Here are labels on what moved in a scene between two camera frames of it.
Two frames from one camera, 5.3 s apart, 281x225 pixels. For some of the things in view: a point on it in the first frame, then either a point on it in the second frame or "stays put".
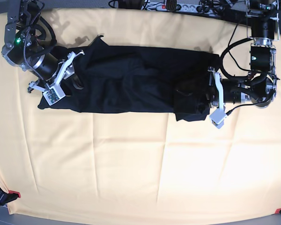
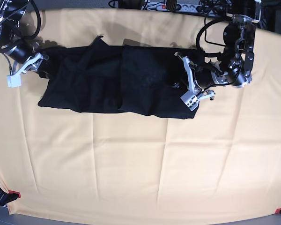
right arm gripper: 229,91 -> 205,76
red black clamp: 0,197 stays put
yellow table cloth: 139,167 stays put
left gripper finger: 70,56 -> 33,60
